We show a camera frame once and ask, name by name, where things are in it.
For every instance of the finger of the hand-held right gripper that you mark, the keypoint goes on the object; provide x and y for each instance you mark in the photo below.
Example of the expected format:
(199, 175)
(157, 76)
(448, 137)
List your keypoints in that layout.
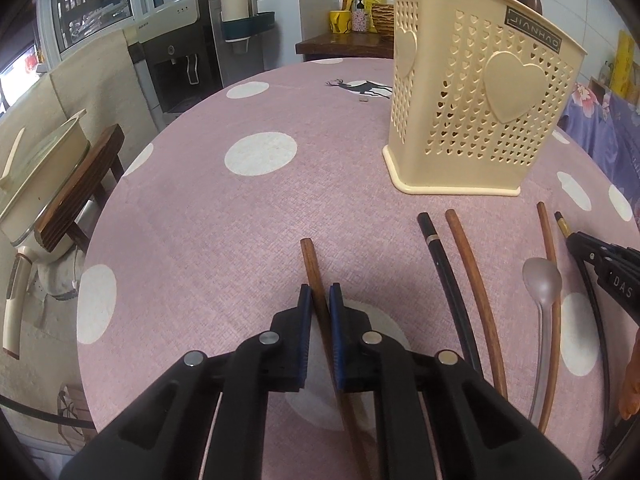
(590, 261)
(587, 244)

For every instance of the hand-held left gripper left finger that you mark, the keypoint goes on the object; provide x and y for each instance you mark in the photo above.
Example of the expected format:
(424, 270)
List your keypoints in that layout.
(305, 330)

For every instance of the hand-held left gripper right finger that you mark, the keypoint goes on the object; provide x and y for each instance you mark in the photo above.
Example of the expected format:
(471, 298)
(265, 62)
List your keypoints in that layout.
(336, 340)

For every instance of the grey metal spoon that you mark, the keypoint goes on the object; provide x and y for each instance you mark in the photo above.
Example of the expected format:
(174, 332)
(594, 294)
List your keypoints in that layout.
(541, 280)

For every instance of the black gold-banded chopstick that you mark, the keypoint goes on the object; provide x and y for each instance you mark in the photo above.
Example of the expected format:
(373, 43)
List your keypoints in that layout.
(602, 340)
(440, 260)

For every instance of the brown wooden chopstick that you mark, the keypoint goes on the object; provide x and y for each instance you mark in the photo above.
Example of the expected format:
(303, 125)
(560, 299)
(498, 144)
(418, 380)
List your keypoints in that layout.
(556, 350)
(470, 270)
(312, 265)

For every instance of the cream perforated utensil holder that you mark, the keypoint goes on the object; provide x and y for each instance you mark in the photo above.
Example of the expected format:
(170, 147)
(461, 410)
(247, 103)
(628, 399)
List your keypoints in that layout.
(450, 125)

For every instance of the brown wooden spoon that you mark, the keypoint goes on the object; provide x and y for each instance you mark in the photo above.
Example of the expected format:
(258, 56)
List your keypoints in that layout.
(535, 2)

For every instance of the person's right hand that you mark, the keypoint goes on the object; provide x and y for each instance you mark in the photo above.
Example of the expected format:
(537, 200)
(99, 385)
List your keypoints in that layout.
(632, 385)

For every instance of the purple floral cloth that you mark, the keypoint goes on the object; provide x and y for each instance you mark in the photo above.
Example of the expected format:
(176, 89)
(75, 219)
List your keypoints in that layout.
(610, 125)

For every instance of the yellow roll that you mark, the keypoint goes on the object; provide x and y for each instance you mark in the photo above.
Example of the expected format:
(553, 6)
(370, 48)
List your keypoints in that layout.
(624, 60)

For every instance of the round grey stand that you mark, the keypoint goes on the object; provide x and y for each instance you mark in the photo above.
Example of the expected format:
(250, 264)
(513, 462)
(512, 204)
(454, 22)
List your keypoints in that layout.
(55, 280)

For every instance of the small dark wooden stool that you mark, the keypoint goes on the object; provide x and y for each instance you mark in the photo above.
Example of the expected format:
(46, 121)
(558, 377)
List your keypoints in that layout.
(80, 185)

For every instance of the wooden counter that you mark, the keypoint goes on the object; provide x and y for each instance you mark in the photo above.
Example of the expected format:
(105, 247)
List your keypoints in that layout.
(340, 45)

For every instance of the wicker basket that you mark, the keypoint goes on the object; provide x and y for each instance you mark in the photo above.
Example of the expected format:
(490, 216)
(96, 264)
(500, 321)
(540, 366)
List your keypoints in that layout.
(384, 20)

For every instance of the water dispenser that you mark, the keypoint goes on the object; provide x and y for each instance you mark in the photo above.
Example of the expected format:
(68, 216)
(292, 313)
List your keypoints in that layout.
(175, 50)

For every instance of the yellow cup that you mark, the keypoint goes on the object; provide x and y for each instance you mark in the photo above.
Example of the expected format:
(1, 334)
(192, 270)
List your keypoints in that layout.
(341, 22)

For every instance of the cream pot with lid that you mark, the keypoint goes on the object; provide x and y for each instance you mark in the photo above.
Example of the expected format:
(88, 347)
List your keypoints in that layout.
(45, 160)

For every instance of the small floral pump bottle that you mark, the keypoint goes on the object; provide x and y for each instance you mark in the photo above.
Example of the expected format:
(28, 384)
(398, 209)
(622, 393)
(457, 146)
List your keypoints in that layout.
(360, 20)

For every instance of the paper cup dispenser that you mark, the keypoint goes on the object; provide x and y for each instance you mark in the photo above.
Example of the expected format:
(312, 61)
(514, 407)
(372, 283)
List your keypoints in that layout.
(240, 10)

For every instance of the beige cloth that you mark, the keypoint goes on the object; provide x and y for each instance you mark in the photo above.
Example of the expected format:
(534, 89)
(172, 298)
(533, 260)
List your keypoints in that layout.
(75, 90)

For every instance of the window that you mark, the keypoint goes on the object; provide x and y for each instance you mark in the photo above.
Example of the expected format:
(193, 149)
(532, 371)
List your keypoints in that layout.
(90, 0)

